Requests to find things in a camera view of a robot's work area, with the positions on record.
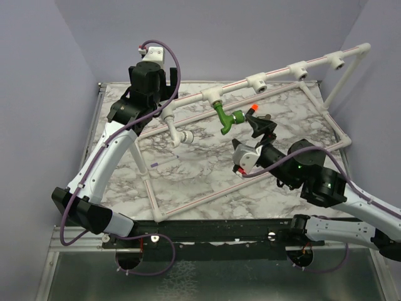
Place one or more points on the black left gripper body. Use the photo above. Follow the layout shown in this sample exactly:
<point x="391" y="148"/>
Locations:
<point x="160" y="95"/>

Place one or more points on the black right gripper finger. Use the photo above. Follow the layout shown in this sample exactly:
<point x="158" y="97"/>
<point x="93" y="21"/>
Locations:
<point x="238" y="146"/>
<point x="260" y="126"/>

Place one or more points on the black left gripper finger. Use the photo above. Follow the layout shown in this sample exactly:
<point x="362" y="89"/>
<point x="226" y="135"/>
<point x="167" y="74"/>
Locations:
<point x="170" y="89"/>
<point x="131" y="70"/>

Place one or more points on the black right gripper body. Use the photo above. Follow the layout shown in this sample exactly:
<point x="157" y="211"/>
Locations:
<point x="272" y="154"/>

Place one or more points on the green water faucet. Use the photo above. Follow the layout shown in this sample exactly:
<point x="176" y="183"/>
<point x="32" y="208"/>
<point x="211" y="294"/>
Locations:
<point x="227" y="121"/>

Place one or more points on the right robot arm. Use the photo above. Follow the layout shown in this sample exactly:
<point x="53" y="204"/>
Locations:
<point x="322" y="183"/>

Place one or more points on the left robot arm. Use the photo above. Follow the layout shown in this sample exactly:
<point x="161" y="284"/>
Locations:
<point x="80" y="201"/>

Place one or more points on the black orange marker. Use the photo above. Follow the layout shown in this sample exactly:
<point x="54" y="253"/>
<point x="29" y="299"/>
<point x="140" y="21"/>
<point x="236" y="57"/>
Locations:
<point x="251" y="111"/>

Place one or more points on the white installed faucet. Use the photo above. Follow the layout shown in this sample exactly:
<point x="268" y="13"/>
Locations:
<point x="177" y="137"/>

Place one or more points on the purple capped white pen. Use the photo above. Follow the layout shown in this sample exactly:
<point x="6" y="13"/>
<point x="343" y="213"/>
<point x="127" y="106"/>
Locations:
<point x="164" y="161"/>

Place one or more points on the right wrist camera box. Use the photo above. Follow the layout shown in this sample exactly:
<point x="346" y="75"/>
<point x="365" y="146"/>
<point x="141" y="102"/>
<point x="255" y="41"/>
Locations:
<point x="244" y="162"/>

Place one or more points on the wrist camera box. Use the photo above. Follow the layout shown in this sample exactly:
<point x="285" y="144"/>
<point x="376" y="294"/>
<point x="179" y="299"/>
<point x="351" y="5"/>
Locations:
<point x="244" y="162"/>
<point x="155" y="54"/>

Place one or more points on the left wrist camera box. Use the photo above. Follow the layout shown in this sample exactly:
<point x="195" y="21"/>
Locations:
<point x="155" y="54"/>

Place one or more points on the white PVC pipe frame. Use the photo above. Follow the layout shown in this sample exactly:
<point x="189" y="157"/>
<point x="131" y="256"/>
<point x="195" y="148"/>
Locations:
<point x="258" y="83"/>

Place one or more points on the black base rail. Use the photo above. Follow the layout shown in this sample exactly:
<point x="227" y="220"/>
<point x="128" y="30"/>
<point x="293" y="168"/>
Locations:
<point x="210" y="240"/>

